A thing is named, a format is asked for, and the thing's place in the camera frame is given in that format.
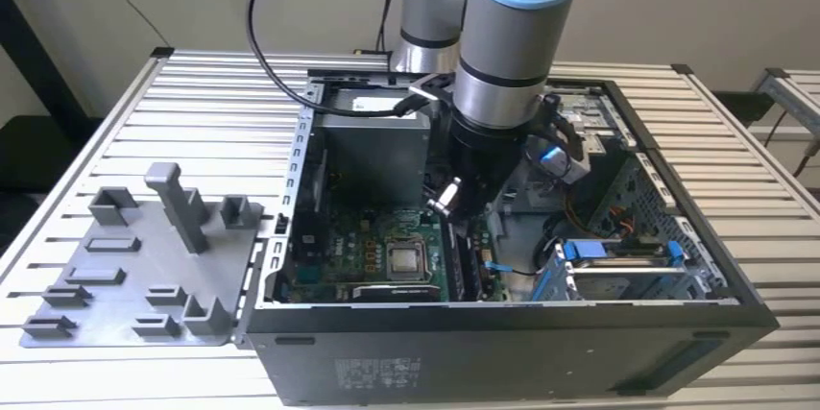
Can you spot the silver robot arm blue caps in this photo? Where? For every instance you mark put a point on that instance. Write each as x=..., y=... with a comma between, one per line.
x=512, y=45

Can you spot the black RAM slots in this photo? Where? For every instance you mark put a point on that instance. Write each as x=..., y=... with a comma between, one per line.
x=451, y=275

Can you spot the grey power supply white label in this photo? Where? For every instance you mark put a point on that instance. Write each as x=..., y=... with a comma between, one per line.
x=371, y=160

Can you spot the grey metal drive cage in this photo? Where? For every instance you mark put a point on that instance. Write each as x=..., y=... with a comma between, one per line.
x=596, y=141

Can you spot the CPU socket with silver CPU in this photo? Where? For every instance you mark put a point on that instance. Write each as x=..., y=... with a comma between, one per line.
x=406, y=261

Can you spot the blue disk carrier with disk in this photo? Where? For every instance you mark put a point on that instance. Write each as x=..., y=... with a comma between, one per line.
x=590, y=250

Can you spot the green motherboard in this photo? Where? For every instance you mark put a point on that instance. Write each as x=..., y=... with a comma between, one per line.
x=346, y=237

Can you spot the black graphics card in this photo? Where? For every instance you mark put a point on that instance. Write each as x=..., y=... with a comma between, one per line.
x=398, y=292

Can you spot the black open PC case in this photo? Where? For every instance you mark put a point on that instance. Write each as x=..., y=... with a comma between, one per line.
x=512, y=347

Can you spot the black table corner cap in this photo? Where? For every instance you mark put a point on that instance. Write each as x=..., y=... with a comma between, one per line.
x=683, y=69
x=162, y=52

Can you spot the neighbouring metal slat table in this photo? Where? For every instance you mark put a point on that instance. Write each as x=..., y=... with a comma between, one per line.
x=791, y=93

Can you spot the grey plastic parts rack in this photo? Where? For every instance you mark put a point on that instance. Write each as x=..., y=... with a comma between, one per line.
x=147, y=266

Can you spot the black slanted stand pole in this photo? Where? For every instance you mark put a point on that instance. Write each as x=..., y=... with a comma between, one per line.
x=39, y=50

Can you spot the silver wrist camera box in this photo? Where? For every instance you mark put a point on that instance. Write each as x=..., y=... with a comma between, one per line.
x=564, y=162

